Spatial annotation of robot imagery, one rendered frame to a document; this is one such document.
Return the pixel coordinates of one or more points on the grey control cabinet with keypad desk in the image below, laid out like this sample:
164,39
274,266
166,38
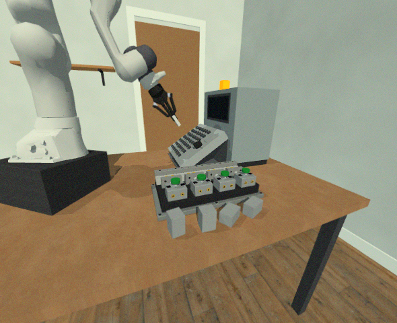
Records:
238,126

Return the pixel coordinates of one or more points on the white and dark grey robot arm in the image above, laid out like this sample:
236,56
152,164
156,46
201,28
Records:
46,64

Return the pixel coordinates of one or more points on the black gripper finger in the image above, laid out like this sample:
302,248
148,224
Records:
166,109
173,111

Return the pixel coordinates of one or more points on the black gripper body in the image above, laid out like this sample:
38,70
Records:
157,92

